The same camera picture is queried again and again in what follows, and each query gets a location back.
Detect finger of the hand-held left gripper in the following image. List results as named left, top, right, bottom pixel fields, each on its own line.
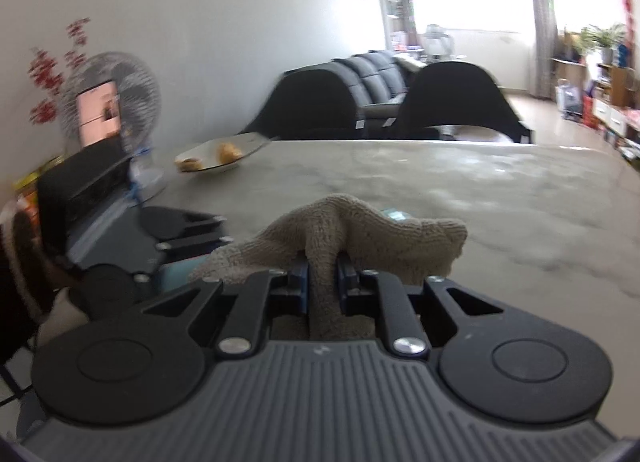
left=187, top=214, right=226, bottom=235
left=156, top=234, right=236, bottom=263

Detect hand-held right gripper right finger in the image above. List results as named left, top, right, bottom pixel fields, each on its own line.
left=337, top=257, right=521, bottom=359

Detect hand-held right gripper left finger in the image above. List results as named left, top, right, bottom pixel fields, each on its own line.
left=135, top=261, right=309, bottom=361

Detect beige knitted cloth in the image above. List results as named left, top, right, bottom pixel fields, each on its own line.
left=187, top=193, right=468, bottom=343

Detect white dish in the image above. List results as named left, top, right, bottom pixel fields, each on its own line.
left=175, top=134, right=271, bottom=175

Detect smartphone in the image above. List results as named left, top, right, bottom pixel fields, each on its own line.
left=76, top=81, right=123, bottom=149

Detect white desk fan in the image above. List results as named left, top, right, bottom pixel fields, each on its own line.
left=59, top=51, right=170, bottom=204

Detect red berry branches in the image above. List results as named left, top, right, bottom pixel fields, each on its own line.
left=27, top=17, right=93, bottom=128

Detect dark dining chair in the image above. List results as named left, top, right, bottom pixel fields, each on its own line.
left=385, top=61, right=536, bottom=145
left=240, top=67, right=361, bottom=140

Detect grey sofa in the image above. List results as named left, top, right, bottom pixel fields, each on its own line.
left=285, top=49, right=426, bottom=118

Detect white office chair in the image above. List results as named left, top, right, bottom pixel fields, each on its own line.
left=422, top=24, right=456, bottom=63

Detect white shelf unit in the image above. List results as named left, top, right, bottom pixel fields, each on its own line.
left=372, top=0, right=418, bottom=53

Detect white paper shopping bag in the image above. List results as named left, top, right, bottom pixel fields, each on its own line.
left=555, top=79, right=583, bottom=118

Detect wooden desk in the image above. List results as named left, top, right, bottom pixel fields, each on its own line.
left=550, top=57, right=586, bottom=93

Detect white drawer cabinet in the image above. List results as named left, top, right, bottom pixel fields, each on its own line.
left=592, top=99, right=640, bottom=163

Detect wooden cabinet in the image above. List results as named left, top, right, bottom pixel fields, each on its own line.
left=597, top=62, right=640, bottom=108

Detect potted green plant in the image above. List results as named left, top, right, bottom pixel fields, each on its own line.
left=575, top=22, right=628, bottom=63

